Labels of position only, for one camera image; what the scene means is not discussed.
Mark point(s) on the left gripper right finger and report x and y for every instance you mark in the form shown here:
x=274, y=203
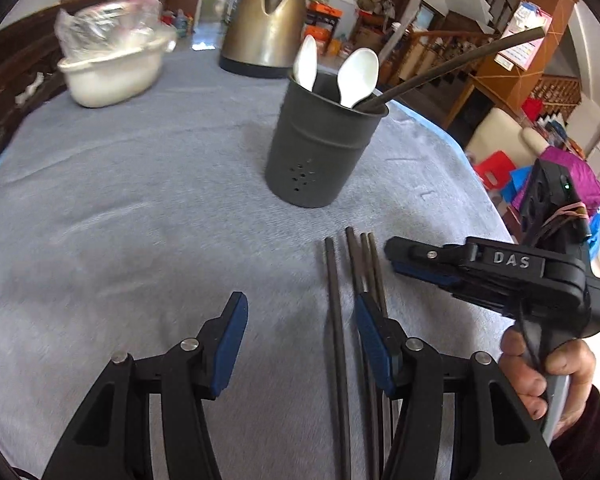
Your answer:
x=494, y=436

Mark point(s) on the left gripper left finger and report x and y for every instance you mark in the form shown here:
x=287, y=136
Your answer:
x=108, y=436

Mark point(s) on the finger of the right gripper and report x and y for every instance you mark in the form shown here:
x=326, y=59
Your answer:
x=434, y=265

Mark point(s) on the right hand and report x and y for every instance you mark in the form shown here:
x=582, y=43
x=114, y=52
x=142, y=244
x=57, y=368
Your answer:
x=573, y=359

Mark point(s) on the purple jacket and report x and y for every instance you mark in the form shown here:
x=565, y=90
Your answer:
x=585, y=181

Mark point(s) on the red plastic stool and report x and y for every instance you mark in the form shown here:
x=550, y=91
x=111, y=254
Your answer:
x=494, y=171

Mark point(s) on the cream chair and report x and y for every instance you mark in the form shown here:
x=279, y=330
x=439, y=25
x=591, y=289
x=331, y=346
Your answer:
x=499, y=132

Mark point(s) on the dark grey utensil holder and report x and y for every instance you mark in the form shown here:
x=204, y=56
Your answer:
x=317, y=143

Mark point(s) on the dark chopstick in holder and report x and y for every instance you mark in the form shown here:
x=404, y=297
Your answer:
x=495, y=46

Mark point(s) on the white spoon right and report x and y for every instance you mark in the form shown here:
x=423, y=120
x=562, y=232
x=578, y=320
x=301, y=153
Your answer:
x=357, y=76

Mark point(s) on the white spoon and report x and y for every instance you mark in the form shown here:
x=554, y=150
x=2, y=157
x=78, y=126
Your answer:
x=305, y=64
x=357, y=76

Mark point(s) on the grey table cloth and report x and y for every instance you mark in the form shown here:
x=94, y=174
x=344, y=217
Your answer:
x=125, y=228

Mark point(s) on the wooden stair railing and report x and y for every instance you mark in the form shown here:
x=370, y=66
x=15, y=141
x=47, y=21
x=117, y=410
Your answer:
x=419, y=52

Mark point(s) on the white spoon left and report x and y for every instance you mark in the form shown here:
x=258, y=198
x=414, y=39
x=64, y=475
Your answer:
x=305, y=64

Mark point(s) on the bronze electric kettle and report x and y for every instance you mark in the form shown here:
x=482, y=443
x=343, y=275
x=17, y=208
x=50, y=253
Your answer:
x=263, y=38

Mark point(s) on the white plastic basin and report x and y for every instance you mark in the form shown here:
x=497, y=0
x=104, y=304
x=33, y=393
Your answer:
x=116, y=77

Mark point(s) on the dark wooden sideboard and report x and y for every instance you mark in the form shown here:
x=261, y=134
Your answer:
x=29, y=53

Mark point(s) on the clear plastic bag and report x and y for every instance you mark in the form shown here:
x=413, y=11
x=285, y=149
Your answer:
x=107, y=27

